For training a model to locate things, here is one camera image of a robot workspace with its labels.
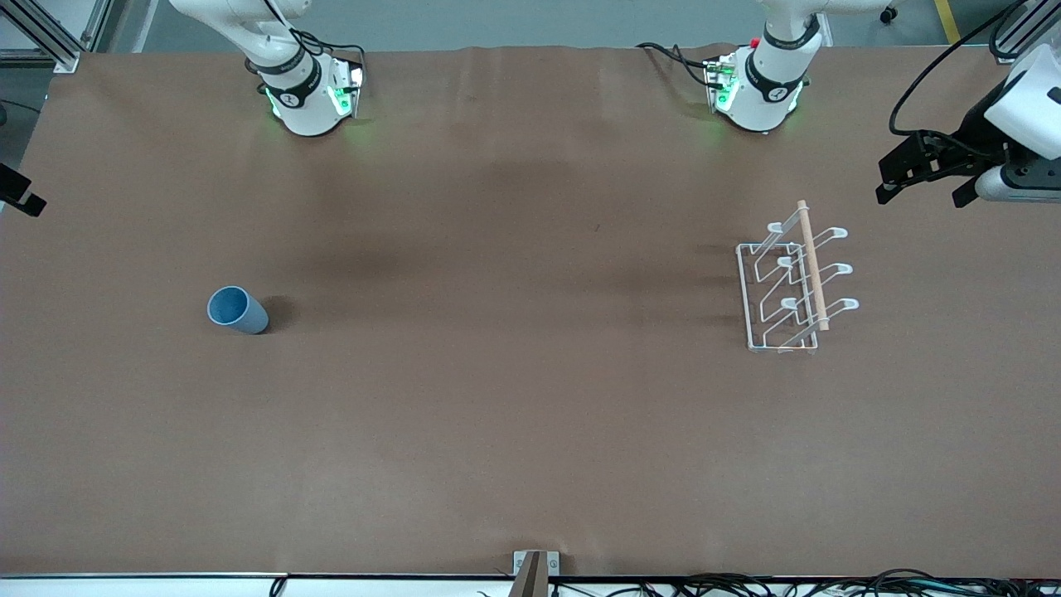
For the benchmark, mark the blue plastic cup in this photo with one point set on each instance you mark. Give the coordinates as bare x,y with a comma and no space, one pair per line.
249,319

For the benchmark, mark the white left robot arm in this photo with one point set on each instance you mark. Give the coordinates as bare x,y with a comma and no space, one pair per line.
771,83

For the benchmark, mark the aluminium frame post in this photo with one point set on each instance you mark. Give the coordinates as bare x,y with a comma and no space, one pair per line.
50,33
1015,37

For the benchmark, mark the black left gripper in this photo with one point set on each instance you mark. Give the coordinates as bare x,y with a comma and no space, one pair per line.
975,132

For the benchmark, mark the white table edge strip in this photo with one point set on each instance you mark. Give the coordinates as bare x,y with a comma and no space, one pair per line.
124,587

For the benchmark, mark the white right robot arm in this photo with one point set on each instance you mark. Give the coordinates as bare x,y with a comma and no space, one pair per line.
302,91

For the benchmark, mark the brown table cover sheet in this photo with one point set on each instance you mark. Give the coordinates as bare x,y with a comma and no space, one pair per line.
497,373

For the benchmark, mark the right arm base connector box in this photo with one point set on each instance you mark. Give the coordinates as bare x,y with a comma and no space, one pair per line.
348,87

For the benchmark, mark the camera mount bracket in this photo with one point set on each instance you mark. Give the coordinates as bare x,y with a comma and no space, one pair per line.
535,572

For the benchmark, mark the black caster wheel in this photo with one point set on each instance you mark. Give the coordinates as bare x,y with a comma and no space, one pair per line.
889,13

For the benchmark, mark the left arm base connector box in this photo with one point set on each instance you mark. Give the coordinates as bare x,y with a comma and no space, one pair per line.
721,83

